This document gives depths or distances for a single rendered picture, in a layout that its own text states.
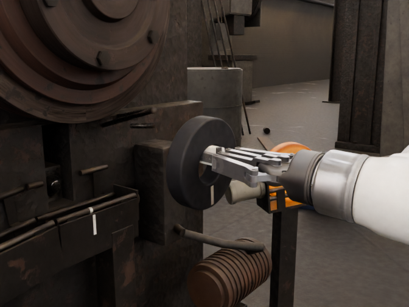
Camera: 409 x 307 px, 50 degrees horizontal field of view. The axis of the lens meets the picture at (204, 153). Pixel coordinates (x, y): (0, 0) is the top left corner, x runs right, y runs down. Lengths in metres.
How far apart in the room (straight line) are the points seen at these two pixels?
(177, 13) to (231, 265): 0.67
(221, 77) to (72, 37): 2.83
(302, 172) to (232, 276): 0.49
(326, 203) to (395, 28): 2.85
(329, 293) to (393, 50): 1.91
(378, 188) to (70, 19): 0.49
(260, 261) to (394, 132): 2.40
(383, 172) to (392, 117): 2.83
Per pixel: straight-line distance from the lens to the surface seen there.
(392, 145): 3.41
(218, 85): 3.48
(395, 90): 3.37
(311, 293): 2.02
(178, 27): 1.24
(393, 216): 0.55
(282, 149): 1.11
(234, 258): 1.08
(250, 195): 1.09
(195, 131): 0.67
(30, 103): 0.76
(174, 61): 1.22
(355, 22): 4.86
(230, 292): 1.03
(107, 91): 0.83
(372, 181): 0.56
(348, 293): 2.07
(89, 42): 0.72
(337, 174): 0.57
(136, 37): 0.80
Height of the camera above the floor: 1.00
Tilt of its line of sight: 13 degrees down
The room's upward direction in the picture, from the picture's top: straight up
